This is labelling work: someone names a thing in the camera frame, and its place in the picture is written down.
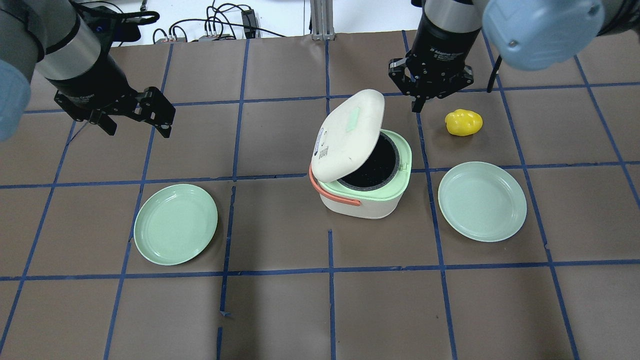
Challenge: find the yellow toy pepper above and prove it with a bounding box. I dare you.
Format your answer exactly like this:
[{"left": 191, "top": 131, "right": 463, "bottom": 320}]
[{"left": 445, "top": 108, "right": 484, "bottom": 137}]

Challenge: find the white rice cooker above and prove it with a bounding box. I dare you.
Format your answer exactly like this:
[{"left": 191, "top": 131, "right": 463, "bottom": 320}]
[{"left": 308, "top": 89, "right": 413, "bottom": 220}]

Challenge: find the green plate near right arm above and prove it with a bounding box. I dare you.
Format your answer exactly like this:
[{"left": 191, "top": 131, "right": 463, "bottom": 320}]
[{"left": 438, "top": 161, "right": 528, "bottom": 243}]

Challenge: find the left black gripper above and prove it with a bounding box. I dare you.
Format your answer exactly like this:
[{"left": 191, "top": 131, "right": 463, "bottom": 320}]
[{"left": 52, "top": 75, "right": 176, "bottom": 139}]

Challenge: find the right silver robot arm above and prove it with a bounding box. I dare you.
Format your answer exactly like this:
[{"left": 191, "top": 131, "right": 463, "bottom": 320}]
[{"left": 388, "top": 0, "right": 639, "bottom": 113}]

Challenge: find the aluminium frame post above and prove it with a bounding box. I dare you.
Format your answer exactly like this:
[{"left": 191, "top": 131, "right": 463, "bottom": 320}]
[{"left": 310, "top": 0, "right": 336, "bottom": 41}]

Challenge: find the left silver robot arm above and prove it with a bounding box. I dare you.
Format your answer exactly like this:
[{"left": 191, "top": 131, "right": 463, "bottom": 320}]
[{"left": 0, "top": 0, "right": 176, "bottom": 141}]

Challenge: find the green plate near left arm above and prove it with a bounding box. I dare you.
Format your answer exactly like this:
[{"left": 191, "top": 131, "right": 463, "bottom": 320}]
[{"left": 133, "top": 183, "right": 218, "bottom": 266}]

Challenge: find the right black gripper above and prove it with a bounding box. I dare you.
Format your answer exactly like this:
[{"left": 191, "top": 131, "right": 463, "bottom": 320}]
[{"left": 388, "top": 14, "right": 474, "bottom": 114}]

